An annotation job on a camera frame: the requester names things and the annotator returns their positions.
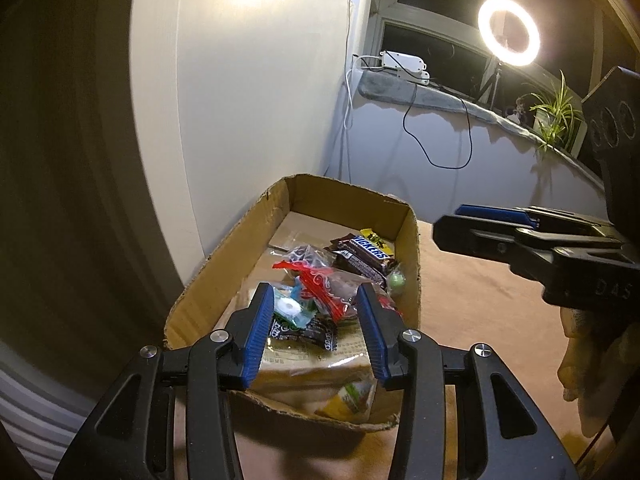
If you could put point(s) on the small green candy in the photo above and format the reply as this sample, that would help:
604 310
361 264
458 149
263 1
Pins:
396 281

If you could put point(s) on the black and white candy packet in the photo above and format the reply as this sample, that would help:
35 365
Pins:
310 332

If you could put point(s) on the white power box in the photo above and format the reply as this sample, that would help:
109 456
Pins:
402 62

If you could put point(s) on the clear cracker packet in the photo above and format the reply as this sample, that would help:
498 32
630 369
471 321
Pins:
310 375

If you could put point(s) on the dark mini chocolate packet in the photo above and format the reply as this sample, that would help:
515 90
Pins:
355 266

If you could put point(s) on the green candy packet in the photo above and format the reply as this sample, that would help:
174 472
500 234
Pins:
350 395

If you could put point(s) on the white window frame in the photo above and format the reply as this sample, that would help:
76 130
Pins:
377 35

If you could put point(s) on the brown cardboard box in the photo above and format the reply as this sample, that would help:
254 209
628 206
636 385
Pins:
235 240

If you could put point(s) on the grey windowsill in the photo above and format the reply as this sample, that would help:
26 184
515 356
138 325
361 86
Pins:
390 92

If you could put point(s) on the white cabinet panel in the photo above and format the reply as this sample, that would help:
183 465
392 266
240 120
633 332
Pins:
225 110

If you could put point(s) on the potted spider plant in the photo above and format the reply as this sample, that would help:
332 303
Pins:
555 110

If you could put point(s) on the yellow candy packet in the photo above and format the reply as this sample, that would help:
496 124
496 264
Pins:
371 234

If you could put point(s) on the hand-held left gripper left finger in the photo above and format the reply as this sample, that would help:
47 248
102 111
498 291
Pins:
257 335

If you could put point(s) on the brown chocolate bar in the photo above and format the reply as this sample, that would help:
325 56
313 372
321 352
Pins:
367 247

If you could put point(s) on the black tripod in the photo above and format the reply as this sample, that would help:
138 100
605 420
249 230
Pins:
495 85

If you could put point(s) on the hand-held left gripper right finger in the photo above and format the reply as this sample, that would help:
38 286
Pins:
375 340

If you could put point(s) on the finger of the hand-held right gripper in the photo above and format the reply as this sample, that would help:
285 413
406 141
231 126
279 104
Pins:
480 240
495 214

